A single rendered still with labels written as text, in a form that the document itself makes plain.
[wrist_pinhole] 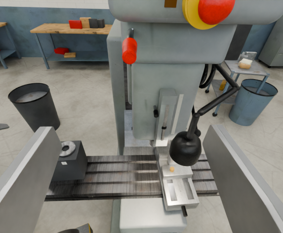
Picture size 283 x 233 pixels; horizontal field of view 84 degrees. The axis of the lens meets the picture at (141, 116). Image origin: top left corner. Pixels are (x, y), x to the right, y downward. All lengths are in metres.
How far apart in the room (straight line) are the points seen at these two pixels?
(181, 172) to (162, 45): 0.64
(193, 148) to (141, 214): 0.65
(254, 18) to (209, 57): 0.13
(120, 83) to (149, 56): 0.62
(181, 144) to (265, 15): 0.26
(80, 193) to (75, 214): 1.02
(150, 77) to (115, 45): 0.48
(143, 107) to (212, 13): 0.33
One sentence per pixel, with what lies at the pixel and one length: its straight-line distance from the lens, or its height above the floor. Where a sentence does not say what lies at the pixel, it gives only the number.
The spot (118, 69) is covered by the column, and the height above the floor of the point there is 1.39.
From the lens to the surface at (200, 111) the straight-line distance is 0.33.
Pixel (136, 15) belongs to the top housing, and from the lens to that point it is 0.26.
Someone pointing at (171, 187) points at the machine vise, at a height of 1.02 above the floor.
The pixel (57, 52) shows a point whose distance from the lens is 5.00.
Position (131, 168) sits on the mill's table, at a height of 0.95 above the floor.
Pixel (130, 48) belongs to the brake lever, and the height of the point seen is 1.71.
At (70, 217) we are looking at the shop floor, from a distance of 1.96.
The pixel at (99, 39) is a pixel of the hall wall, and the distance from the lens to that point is 4.93.
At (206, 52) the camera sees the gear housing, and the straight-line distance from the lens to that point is 0.40.
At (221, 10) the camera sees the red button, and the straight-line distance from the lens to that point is 0.23.
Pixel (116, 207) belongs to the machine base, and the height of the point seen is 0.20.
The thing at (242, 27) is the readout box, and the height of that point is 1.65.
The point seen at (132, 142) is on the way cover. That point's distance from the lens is 1.12.
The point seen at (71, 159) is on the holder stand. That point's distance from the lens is 0.83.
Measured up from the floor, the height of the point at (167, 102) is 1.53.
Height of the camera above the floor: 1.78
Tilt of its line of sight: 41 degrees down
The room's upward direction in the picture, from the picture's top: 2 degrees clockwise
